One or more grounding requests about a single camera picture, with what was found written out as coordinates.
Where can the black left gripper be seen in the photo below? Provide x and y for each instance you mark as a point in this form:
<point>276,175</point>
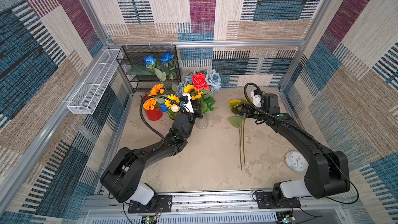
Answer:
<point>196,113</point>

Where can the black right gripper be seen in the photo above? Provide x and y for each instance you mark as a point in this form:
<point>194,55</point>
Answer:
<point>246,110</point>

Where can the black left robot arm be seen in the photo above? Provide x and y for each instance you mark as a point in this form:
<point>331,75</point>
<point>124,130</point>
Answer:
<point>122,176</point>

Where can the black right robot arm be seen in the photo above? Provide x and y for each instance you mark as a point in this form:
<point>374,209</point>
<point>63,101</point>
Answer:
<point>327,173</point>

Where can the clear glass vase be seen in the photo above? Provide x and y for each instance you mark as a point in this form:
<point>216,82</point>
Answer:
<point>202,123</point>

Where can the white tulip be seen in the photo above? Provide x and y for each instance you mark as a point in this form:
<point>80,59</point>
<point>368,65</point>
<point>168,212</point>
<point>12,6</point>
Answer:
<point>175,108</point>

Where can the small blue flower bud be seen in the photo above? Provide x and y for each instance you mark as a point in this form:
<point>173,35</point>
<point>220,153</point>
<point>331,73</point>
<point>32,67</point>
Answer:
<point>164,108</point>

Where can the red rose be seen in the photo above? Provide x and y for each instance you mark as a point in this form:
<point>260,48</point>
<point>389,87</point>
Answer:
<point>199,81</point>

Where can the grey blue rose bunch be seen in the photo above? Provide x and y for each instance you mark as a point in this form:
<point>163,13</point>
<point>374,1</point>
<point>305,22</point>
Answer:
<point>213,79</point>

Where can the orange marigold bunch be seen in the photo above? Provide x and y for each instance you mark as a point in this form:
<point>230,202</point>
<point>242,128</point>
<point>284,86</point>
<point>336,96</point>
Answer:
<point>154,103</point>

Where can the white round clock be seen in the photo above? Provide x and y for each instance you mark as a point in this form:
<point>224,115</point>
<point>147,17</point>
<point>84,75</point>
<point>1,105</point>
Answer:
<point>296,161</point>

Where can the right blue rose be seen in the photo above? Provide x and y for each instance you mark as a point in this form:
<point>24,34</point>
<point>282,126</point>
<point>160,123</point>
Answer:
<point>166,57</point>

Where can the left blue rose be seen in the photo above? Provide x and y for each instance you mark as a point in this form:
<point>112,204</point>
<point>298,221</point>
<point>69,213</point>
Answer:
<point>149,60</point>

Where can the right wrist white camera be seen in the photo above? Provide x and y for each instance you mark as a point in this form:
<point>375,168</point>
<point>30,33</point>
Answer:
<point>257,98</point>

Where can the black wire mesh shelf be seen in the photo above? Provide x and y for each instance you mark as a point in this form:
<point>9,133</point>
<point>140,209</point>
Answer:
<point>142,78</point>

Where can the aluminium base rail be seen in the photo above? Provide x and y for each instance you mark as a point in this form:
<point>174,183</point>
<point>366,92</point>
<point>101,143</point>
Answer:
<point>215,207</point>

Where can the white wire mesh tray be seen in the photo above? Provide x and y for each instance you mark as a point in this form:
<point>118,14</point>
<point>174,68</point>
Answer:
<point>89,94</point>

